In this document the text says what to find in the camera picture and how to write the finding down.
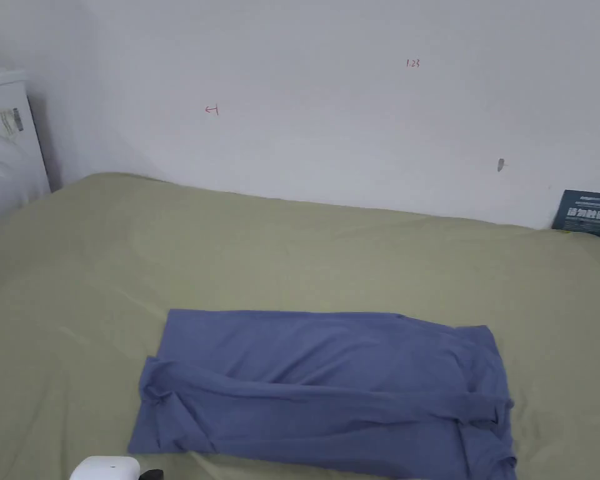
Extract blue shirt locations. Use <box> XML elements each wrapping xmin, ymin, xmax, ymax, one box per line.
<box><xmin>127</xmin><ymin>308</ymin><xmax>519</xmax><ymax>480</ymax></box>

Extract bed with pale green sheet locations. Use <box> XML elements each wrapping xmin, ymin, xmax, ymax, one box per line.
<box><xmin>0</xmin><ymin>172</ymin><xmax>600</xmax><ymax>480</ymax></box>

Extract white washing machine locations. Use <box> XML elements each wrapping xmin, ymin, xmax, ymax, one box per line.
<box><xmin>0</xmin><ymin>64</ymin><xmax>52</xmax><ymax>221</ymax></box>

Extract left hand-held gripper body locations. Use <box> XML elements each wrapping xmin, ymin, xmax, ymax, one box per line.
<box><xmin>69</xmin><ymin>455</ymin><xmax>165</xmax><ymax>480</ymax></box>

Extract dark card with white print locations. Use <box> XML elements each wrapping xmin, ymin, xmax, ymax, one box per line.
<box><xmin>552</xmin><ymin>189</ymin><xmax>600</xmax><ymax>238</ymax></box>

